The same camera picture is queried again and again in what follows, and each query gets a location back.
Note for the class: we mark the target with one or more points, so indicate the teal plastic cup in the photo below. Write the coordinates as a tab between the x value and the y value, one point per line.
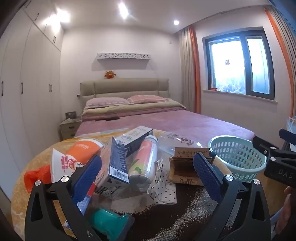
106	220

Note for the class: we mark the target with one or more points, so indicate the beige padded headboard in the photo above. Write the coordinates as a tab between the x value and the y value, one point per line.
124	87

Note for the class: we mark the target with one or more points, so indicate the white and blue long box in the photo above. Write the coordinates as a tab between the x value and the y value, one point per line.
136	136

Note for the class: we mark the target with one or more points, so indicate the blue bubble packet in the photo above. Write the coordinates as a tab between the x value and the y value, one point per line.
84	199

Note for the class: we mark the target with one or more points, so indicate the orange plastic bag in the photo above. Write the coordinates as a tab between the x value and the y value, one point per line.
37	177

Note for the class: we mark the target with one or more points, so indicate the dark framed window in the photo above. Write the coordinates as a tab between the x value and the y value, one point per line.
238	62

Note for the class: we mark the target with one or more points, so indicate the green plastic basket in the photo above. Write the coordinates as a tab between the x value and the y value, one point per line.
233	157

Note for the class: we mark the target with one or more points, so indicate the pink drink bottle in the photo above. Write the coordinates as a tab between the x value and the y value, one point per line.
143	160

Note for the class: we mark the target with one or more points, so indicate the ceiling spotlight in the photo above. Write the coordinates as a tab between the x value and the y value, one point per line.
123	9
176	22

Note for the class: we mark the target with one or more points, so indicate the clear plastic bottle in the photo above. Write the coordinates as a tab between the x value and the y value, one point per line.
175	143

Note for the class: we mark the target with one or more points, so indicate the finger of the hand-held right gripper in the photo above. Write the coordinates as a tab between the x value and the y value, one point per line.
286	136
266	144

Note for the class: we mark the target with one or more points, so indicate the white patterned cloth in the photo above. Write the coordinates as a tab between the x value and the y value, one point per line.
161	190

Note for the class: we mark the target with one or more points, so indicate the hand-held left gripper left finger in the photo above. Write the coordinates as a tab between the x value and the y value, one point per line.
89	172

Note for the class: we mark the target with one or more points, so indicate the small red box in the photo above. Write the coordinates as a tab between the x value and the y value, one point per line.
214	89

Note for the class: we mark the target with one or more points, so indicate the beige nightstand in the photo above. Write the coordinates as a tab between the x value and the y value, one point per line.
69	129

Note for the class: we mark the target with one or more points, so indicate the person's right hand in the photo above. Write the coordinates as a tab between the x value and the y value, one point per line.
288	206

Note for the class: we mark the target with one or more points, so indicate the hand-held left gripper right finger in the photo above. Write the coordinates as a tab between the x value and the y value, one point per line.
208	176

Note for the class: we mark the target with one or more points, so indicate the dark blue carton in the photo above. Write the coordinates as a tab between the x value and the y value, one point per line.
118	160

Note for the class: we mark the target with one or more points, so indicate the beige folded blanket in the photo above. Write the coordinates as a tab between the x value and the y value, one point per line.
129	110

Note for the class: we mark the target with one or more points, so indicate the yellow and brown round rug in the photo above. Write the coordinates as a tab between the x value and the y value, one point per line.
185	215

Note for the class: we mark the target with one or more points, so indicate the white wall shelf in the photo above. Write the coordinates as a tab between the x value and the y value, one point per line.
123	56

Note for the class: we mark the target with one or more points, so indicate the brown cardboard box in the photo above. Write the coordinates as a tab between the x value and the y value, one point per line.
182	169

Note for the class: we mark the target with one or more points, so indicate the orange plush toy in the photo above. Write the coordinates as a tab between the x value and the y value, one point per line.
110	74

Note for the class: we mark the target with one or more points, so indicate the bed with pink bedspread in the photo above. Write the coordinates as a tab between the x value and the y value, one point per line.
185	122

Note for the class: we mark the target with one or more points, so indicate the beige and orange curtain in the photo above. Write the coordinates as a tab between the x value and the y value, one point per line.
281	46
190	69

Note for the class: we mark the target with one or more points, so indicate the small picture frame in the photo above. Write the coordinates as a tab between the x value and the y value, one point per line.
70	115

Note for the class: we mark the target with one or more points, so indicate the pink pillow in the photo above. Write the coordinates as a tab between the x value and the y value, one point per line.
106	102
148	99

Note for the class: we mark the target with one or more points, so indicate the orange paper cup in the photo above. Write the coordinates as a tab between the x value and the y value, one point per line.
83	148

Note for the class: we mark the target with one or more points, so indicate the white wardrobe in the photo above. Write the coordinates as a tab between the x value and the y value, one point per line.
30	92

